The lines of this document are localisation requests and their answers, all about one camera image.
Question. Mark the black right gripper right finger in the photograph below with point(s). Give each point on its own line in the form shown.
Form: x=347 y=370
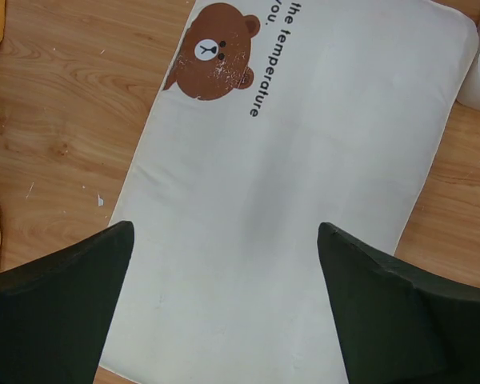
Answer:
x=397 y=323

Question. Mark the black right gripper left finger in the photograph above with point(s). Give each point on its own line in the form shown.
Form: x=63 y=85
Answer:
x=56 y=311

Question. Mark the white bear print pillow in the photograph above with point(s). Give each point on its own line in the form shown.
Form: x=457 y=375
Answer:
x=273 y=117

